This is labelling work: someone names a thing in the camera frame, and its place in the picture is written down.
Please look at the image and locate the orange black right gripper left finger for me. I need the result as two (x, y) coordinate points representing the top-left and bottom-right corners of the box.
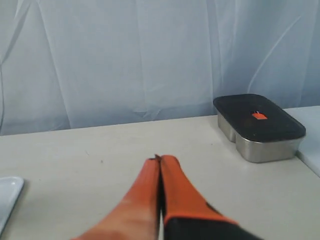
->
(75, 158), (160, 240)

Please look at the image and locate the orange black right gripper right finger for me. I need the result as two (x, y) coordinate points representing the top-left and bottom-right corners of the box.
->
(160, 155), (259, 240)

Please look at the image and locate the steel lunch box black lid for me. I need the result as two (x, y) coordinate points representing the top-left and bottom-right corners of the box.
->
(213, 93), (307, 164)

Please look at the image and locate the white rectangular plastic tray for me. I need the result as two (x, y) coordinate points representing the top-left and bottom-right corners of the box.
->
(0, 176), (25, 233)

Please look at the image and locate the white backdrop curtain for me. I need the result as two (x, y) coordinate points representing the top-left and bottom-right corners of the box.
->
(0, 0), (320, 135)

